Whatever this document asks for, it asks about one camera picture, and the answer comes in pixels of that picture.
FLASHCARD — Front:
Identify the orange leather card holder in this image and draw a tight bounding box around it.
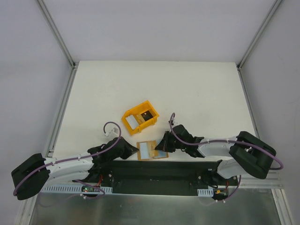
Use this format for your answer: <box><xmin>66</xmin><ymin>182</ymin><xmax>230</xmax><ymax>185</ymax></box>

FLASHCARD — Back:
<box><xmin>136</xmin><ymin>139</ymin><xmax>169</xmax><ymax>161</ymax></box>

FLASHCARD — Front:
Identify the yellow plastic bin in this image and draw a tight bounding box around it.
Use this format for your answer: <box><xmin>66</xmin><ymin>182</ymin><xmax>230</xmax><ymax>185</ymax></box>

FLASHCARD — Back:
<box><xmin>121</xmin><ymin>101</ymin><xmax>159</xmax><ymax>136</ymax></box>

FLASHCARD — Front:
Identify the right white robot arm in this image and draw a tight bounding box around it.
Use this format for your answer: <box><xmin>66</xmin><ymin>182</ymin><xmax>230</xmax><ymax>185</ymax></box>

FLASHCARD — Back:
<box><xmin>155</xmin><ymin>125</ymin><xmax>277</xmax><ymax>185</ymax></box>

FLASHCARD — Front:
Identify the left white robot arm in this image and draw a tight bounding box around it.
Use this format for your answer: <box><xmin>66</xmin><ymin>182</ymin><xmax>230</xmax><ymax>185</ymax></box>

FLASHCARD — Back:
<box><xmin>11</xmin><ymin>137</ymin><xmax>138</xmax><ymax>200</ymax></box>

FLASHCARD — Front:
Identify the grey credit card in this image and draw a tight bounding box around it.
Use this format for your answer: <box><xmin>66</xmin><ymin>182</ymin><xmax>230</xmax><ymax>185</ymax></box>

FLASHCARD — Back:
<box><xmin>126</xmin><ymin>115</ymin><xmax>139</xmax><ymax>130</ymax></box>

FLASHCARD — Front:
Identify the black credit card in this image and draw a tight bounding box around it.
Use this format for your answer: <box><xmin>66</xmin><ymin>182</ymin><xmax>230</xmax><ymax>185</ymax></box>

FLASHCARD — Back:
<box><xmin>141</xmin><ymin>111</ymin><xmax>153</xmax><ymax>121</ymax></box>

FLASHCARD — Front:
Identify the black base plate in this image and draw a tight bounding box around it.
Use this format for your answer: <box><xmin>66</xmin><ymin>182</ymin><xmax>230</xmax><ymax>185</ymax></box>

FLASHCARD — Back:
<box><xmin>81</xmin><ymin>160</ymin><xmax>238</xmax><ymax>196</ymax></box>

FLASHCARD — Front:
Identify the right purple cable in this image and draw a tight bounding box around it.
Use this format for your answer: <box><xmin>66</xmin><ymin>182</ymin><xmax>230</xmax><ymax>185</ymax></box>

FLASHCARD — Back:
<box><xmin>168</xmin><ymin>112</ymin><xmax>284</xmax><ymax>207</ymax></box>

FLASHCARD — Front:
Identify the purple cable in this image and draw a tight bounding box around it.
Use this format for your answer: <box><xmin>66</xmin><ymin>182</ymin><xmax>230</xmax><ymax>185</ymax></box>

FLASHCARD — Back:
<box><xmin>13</xmin><ymin>121</ymin><xmax>122</xmax><ymax>207</ymax></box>
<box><xmin>168</xmin><ymin>112</ymin><xmax>284</xmax><ymax>207</ymax></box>

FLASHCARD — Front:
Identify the left white cable duct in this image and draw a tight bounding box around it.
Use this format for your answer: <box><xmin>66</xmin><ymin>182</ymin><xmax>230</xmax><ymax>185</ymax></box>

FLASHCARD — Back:
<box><xmin>40</xmin><ymin>184</ymin><xmax>113</xmax><ymax>195</ymax></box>

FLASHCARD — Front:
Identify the white cable duct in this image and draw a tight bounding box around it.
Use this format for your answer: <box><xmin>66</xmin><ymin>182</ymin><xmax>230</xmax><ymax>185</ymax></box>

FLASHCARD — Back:
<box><xmin>40</xmin><ymin>184</ymin><xmax>113</xmax><ymax>195</ymax></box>
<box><xmin>197</xmin><ymin>188</ymin><xmax>214</xmax><ymax>197</ymax></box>

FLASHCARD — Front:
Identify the right white cable duct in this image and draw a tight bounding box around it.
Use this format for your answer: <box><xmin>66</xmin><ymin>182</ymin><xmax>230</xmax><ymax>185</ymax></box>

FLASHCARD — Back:
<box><xmin>197</xmin><ymin>188</ymin><xmax>214</xmax><ymax>197</ymax></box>

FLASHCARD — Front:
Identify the right aluminium frame post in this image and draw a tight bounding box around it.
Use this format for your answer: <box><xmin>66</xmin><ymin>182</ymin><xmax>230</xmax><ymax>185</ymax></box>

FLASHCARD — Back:
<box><xmin>237</xmin><ymin>0</ymin><xmax>284</xmax><ymax>71</ymax></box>

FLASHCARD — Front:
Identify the aluminium frame post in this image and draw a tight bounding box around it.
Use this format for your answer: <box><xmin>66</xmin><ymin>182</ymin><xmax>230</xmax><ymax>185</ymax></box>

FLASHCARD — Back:
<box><xmin>36</xmin><ymin>0</ymin><xmax>76</xmax><ymax>68</ymax></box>
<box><xmin>237</xmin><ymin>0</ymin><xmax>284</xmax><ymax>71</ymax></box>

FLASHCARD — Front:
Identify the right aluminium rail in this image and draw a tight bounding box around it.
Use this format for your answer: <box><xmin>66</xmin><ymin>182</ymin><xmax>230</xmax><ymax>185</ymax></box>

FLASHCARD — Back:
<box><xmin>240</xmin><ymin>172</ymin><xmax>283</xmax><ymax>189</ymax></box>

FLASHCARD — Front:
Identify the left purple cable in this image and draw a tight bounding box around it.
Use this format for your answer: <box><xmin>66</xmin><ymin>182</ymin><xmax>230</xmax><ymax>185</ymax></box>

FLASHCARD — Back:
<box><xmin>13</xmin><ymin>121</ymin><xmax>122</xmax><ymax>207</ymax></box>

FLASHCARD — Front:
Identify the left aluminium frame post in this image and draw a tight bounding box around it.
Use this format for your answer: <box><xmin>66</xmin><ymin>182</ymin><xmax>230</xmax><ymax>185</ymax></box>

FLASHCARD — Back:
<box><xmin>36</xmin><ymin>0</ymin><xmax>76</xmax><ymax>68</ymax></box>

